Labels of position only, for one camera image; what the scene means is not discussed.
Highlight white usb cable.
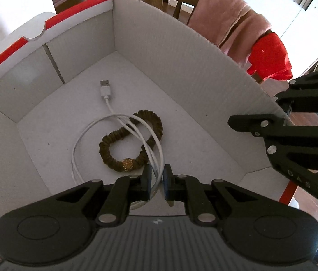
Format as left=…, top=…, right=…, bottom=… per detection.
left=71, top=80, right=165, bottom=204

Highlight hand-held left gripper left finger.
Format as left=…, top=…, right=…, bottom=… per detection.
left=53, top=164, right=152, bottom=228

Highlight red garment on chair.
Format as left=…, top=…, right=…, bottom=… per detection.
left=246, top=31, right=293, bottom=81

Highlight white cardboard box red trim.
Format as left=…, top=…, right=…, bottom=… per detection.
left=0, top=0, right=296, bottom=271

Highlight brown hair scrunchie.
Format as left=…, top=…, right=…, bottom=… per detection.
left=98, top=110, right=163, bottom=173

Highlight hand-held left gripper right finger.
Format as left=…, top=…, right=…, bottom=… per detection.
left=163, top=164, right=261, bottom=228

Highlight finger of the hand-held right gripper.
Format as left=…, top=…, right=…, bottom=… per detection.
left=228, top=114, right=318, bottom=215
left=275, top=68, right=318, bottom=117

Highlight white cabinet with stickers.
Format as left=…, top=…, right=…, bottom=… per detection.
left=210, top=0, right=318, bottom=74

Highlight pink fringed scarf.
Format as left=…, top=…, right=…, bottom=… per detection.
left=188, top=0, right=274, bottom=72

